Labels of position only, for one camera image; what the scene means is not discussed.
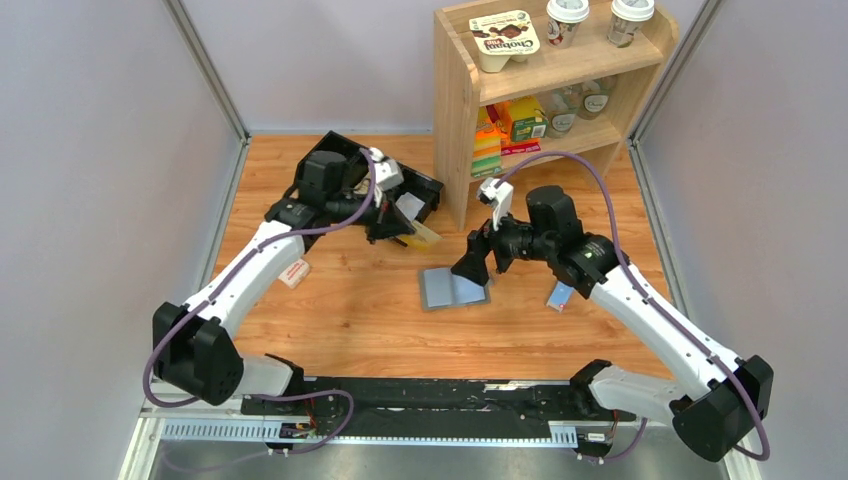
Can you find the right paper coffee cup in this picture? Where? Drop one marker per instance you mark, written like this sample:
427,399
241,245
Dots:
627,19

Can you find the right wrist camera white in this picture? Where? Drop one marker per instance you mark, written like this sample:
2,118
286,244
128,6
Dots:
497,195

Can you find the wooden shelf unit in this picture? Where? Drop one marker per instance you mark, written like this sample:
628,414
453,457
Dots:
461,86

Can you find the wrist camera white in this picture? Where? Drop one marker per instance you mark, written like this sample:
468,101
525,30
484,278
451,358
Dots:
497,195
388,174

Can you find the blue card on table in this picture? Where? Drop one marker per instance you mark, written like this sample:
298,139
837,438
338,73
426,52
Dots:
559,297

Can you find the grey card in tray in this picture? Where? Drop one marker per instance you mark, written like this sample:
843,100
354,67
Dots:
410,205

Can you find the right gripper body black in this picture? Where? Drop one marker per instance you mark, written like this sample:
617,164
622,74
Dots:
490,245

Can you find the right glass jar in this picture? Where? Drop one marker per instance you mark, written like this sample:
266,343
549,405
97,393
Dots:
595,95

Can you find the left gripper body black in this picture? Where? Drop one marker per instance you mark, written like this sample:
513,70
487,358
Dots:
382,216

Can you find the red flat packet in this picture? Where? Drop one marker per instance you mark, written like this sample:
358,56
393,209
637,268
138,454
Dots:
520,148

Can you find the white pink card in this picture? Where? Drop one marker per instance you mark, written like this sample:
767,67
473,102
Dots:
295,273

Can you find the orange snack bag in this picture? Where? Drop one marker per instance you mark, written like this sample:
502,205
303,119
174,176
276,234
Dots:
489,126

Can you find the green yellow box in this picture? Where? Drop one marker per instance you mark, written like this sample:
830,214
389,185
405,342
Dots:
523,118

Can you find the colourful sticky note stack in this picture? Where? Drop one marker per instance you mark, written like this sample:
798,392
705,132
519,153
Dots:
486,155

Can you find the tan cards in tray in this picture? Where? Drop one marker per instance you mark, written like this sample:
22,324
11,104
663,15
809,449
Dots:
363,186

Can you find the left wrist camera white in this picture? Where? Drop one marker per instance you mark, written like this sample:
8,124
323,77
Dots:
388,174

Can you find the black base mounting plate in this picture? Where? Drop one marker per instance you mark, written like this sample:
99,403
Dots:
438,408

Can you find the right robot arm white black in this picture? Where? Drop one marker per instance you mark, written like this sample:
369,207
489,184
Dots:
715,398

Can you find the black organizer tray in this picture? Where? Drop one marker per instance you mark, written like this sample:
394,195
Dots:
415,182

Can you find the left glass jar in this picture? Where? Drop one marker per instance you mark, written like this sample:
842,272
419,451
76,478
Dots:
561,110

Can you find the glass jar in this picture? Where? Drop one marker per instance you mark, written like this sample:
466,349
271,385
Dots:
595,95
561,110

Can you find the Chobani yogurt pack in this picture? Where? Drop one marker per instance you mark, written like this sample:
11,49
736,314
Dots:
503,37

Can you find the left paper coffee cup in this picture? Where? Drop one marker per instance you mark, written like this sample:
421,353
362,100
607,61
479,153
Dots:
564,20

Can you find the paper coffee cup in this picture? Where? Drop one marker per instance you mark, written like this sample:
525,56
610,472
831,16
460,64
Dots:
627,19
564,20

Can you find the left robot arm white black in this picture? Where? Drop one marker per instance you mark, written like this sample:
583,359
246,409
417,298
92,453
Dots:
193,348

